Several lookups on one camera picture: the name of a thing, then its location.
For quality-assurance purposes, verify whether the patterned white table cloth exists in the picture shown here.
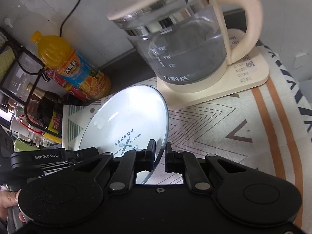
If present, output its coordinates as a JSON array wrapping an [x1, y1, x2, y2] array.
[[61, 43, 312, 234]]

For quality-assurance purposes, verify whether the person's left hand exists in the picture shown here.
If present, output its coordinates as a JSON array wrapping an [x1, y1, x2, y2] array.
[[0, 190, 21, 222]]

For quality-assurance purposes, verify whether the cream kettle base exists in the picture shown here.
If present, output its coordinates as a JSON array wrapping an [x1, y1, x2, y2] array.
[[155, 27, 270, 110]]

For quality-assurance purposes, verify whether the glass kettle with cream handle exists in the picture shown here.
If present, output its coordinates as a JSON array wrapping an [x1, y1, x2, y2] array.
[[107, 0, 263, 87]]

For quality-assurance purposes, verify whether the black metal shelf rack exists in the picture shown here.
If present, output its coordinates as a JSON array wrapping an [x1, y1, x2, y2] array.
[[1, 29, 65, 147]]

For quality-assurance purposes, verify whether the white plate with blue logo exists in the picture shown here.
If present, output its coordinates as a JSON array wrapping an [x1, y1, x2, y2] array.
[[71, 84, 170, 185]]

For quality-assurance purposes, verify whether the black power cable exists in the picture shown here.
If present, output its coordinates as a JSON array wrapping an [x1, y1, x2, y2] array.
[[59, 0, 88, 38]]

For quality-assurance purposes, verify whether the dark soy sauce bottle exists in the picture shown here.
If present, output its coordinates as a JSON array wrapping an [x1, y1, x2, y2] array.
[[27, 87, 63, 134]]

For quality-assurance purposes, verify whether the orange juice bottle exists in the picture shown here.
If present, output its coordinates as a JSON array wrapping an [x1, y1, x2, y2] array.
[[31, 31, 112, 100]]

